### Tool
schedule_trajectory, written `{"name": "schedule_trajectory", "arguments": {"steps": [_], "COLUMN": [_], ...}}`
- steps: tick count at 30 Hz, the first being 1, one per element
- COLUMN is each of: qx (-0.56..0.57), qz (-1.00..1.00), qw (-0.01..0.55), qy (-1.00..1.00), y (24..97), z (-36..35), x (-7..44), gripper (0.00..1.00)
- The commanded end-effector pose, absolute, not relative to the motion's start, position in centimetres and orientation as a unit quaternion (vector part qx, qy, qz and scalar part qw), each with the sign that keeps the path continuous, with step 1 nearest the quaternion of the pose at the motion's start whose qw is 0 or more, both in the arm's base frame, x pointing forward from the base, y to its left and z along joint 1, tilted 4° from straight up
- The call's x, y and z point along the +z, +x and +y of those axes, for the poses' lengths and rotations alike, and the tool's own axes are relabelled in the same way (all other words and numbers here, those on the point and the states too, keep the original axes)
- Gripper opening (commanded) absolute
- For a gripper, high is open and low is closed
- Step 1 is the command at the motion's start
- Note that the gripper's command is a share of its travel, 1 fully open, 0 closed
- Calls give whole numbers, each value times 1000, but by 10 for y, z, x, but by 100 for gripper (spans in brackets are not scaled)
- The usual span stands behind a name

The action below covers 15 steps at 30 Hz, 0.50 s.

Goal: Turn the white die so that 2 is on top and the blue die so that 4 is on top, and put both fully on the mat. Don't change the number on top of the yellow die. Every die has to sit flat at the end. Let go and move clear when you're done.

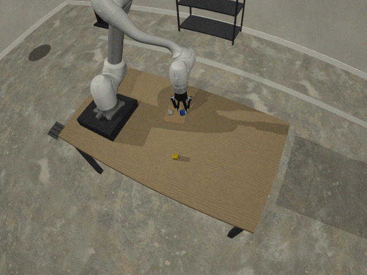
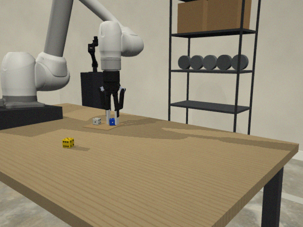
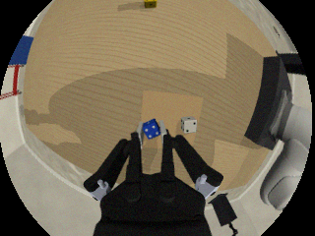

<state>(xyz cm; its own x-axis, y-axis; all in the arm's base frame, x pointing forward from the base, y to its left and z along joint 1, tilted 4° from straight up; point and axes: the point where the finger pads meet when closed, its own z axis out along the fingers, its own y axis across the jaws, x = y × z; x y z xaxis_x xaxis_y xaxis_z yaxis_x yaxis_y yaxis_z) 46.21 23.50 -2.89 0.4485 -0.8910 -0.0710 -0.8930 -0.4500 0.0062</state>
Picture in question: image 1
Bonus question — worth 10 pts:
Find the tan square mat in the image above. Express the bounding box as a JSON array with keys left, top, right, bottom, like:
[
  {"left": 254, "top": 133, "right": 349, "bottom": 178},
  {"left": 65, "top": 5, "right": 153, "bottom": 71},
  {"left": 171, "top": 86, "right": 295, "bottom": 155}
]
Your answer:
[{"left": 163, "top": 105, "right": 186, "bottom": 125}]

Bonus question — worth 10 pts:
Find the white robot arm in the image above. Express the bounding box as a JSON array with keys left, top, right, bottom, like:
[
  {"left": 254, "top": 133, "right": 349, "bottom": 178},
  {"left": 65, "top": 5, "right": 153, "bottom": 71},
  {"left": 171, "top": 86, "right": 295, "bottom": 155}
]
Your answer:
[{"left": 90, "top": 0, "right": 196, "bottom": 120}]

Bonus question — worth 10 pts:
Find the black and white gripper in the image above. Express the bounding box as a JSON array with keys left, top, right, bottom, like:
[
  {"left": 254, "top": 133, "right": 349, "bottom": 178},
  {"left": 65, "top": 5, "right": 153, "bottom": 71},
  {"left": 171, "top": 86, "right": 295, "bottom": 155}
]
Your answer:
[{"left": 171, "top": 92, "right": 192, "bottom": 116}]

